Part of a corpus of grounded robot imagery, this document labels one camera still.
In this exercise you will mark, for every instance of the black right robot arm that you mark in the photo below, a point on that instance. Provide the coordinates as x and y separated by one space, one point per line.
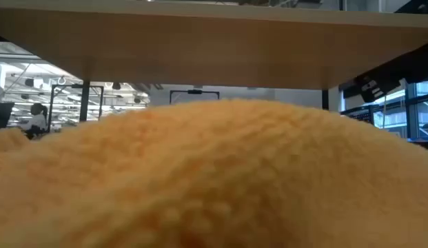
406 69

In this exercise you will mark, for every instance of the orange fluffy cloth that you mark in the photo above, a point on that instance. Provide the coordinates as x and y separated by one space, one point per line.
213 179

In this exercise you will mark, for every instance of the person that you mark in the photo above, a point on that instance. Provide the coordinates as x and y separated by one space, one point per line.
37 120

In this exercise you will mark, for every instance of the blue metal rack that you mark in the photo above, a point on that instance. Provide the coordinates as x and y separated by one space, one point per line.
411 113

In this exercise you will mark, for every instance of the black panel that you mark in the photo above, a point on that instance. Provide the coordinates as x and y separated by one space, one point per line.
1 115

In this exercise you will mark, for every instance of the black rectangular rig frame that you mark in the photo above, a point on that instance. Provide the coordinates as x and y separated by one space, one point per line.
194 92

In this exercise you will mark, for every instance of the black metal station frame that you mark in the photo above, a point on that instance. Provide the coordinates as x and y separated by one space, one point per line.
96 86

